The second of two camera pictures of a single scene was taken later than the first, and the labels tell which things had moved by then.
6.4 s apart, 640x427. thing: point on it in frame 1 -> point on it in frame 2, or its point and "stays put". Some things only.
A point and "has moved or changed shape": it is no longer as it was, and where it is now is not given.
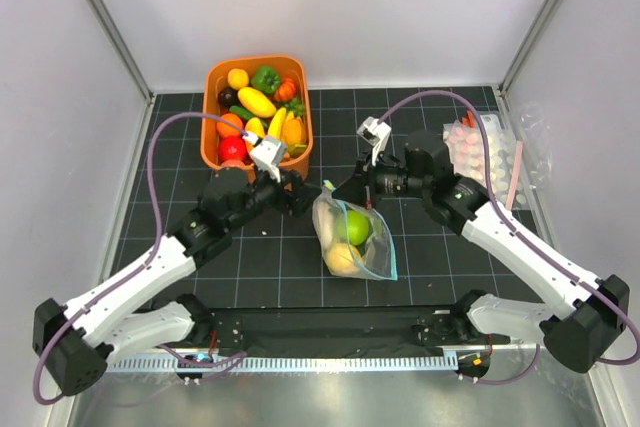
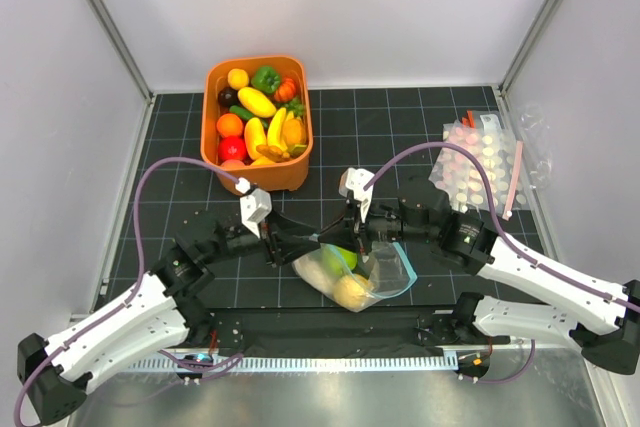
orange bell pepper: x=293 y=130 stays put
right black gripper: x=356 y=189 -> x=342 y=233
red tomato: x=231 y=147 stays put
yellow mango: x=256 y=102 stays put
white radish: x=325 y=214 -> x=316 y=269
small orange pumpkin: x=286 y=89 stays put
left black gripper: x=302 y=194 -> x=276 y=232
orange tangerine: x=229 y=130 stays put
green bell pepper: x=266 y=79 stays put
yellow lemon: x=238 y=78 stays put
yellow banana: x=276 y=123 stays put
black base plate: x=339 y=329 stays put
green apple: x=353 y=227 has moved or changed shape
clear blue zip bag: x=353 y=240 has moved or changed shape
